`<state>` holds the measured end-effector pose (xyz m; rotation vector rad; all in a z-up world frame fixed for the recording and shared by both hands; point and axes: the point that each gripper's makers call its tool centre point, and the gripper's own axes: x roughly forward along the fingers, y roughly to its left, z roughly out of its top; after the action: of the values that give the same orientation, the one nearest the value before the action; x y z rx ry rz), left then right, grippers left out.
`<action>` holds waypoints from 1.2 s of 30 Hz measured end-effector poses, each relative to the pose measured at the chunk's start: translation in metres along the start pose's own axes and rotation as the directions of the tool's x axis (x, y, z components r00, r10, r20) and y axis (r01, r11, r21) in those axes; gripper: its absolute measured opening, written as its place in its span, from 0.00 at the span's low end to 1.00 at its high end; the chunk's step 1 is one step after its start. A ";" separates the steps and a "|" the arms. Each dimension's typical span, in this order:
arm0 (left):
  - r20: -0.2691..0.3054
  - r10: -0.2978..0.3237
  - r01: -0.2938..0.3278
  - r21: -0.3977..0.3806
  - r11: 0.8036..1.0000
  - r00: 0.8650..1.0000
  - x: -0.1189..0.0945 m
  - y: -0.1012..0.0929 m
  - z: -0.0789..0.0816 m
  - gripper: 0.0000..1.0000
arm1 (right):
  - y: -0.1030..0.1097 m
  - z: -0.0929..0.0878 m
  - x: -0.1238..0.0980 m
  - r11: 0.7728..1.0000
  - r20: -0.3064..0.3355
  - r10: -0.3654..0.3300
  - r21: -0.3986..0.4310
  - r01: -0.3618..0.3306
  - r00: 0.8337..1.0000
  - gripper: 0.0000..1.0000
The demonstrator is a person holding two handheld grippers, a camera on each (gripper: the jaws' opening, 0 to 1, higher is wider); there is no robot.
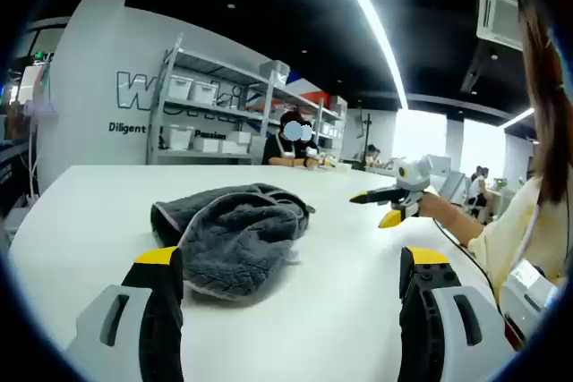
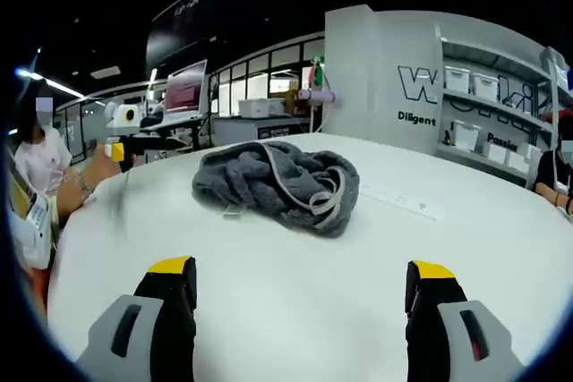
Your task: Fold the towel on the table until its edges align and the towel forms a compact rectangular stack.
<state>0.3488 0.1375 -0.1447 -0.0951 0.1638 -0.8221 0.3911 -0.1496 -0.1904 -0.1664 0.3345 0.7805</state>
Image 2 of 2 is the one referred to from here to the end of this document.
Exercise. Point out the grey metal shelf unit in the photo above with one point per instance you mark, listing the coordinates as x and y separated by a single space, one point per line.
492 104

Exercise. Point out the white chest-worn device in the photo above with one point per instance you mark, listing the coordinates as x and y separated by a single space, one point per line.
33 230

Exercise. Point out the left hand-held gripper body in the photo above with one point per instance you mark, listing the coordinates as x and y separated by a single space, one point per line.
120 120

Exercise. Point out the grey towel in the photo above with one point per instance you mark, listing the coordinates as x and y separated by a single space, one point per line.
268 185

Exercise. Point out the dark counter cabinet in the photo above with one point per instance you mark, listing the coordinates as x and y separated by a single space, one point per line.
277 131

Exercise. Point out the green red hanging cloth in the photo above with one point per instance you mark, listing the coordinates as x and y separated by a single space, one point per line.
318 73

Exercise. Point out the white coat stand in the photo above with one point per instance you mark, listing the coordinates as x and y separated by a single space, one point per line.
323 113

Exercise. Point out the person's left hand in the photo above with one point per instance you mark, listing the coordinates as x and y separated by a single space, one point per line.
104 172

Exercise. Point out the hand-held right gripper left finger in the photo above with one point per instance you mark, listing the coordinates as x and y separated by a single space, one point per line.
134 355

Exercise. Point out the brown cardboard box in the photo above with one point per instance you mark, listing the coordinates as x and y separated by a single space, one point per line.
297 102

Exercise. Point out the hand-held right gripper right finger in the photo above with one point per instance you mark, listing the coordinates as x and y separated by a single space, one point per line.
447 346

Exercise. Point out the white table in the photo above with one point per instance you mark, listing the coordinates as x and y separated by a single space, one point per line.
291 301

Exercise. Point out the black monitor desk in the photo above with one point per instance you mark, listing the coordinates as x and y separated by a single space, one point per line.
174 119

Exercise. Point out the purple rolled mat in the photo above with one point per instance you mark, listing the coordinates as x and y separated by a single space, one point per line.
320 96

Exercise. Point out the white lidded storage bin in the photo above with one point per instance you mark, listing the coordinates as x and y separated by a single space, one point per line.
259 108

